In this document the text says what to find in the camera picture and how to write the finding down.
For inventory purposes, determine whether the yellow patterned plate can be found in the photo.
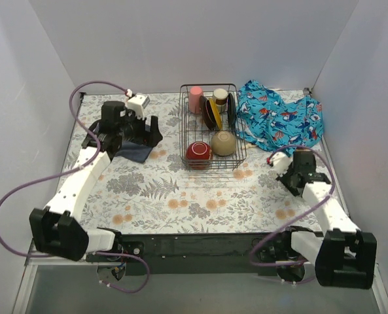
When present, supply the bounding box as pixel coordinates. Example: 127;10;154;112
208;97;222;131

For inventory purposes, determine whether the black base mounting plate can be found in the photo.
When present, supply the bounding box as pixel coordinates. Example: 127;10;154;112
85;232;319;275

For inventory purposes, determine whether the floral patterned table mat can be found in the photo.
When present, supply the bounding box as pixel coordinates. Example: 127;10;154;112
80;93;320;234

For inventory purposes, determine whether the steel cup brown band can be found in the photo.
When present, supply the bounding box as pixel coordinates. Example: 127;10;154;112
213;88;228;113

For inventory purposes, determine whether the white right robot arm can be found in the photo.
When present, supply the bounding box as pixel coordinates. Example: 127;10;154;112
268;149;377;289

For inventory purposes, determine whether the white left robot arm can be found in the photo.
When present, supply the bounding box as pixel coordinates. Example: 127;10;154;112
29;95;163;262

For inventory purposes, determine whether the black bowl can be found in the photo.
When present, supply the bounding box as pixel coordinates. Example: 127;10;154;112
227;93;236;131

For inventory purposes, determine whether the beige ceramic bowl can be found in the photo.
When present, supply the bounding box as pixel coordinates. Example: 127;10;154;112
210;131;236;156

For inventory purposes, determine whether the black wire dish rack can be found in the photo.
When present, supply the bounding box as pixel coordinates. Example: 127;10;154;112
178;83;247;171

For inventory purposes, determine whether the aluminium frame rail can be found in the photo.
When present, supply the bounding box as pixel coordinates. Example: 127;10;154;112
14;251;388;313

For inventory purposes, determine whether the red floral plate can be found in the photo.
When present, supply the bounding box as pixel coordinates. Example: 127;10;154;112
199;96;216;130

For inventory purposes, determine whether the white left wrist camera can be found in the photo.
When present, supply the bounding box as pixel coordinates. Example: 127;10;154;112
126;89;150;119

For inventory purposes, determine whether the pink plastic cup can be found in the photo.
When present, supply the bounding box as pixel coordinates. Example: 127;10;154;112
188;86;203;114

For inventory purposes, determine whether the red bowl cream inside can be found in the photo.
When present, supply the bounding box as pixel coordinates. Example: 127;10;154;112
185;141;213;170

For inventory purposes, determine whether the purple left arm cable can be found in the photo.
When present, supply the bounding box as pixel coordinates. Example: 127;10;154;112
0;80;150;294

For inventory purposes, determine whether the dark blue folded towel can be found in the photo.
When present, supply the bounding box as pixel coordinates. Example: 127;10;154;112
92;124;152;164

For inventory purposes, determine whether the blue fish print cloth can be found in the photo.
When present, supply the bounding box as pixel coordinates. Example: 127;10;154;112
236;80;324;153

